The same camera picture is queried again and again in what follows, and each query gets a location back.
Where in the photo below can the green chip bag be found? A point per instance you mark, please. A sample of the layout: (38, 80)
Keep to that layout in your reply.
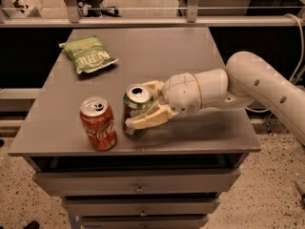
(88, 55)

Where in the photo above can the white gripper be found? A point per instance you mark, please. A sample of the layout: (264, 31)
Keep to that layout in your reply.
(181, 93)

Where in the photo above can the red coke can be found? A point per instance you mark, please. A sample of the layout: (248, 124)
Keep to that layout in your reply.
(98, 123)

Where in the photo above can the middle grey drawer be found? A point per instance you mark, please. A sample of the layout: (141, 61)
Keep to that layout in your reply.
(140, 206)

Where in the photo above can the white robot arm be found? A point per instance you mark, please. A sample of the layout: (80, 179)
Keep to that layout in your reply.
(245, 79)

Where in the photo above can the grey drawer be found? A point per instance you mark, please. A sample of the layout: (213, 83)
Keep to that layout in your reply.
(147, 182)
(148, 222)
(140, 206)

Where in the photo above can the top grey drawer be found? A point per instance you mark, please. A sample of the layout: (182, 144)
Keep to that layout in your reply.
(147, 182)

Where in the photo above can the bottom grey drawer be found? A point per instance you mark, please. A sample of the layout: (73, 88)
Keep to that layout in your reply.
(148, 222)

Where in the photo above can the grey drawer cabinet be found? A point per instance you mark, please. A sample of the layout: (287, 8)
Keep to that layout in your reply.
(52, 139)

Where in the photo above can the green soda can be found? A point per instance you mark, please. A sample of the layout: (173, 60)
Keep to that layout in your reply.
(136, 100)

